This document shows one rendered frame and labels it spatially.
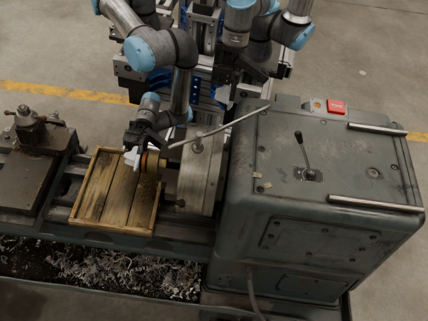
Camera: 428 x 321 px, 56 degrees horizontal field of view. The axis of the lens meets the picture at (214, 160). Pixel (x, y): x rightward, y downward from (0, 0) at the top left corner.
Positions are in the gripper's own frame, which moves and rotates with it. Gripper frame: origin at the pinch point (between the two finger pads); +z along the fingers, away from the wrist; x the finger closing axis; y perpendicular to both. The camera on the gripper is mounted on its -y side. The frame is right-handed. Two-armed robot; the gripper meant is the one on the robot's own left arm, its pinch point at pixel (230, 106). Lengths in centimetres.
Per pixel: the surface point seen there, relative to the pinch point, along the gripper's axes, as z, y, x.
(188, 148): 12.6, 11.2, 7.7
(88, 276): 83, 46, 11
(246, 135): 9.2, -6.7, 1.1
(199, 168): 16.4, 6.9, 12.3
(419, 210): 12, -58, 22
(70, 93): 98, 115, -156
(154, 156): 22.7, 22.7, 1.6
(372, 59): 73, -134, -255
